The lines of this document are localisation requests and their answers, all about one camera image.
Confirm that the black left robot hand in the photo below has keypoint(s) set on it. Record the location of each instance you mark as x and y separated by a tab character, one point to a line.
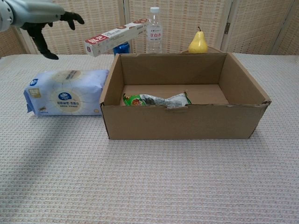
35	29

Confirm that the blue tissue pack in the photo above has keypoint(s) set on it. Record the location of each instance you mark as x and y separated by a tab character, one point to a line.
67	93

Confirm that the green snack bag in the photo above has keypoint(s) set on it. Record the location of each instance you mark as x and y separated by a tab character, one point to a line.
149	100

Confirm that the long white red wrap box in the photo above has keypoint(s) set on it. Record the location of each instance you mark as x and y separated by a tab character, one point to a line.
112	37

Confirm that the open brown cardboard box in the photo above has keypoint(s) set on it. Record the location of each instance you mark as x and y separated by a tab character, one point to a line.
177	121

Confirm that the blue bottle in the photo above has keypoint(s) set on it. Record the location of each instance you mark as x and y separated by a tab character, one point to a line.
121	49

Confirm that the clear plastic water bottle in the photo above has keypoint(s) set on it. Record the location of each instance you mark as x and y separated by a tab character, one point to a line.
154	35

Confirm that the yellow pear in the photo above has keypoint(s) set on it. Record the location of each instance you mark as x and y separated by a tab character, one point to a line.
197	43

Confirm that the metal screen hinge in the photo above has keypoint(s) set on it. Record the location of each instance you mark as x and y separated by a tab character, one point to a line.
228	27

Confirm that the beige woven folding screen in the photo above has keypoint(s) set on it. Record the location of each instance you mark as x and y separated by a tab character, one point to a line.
257	23

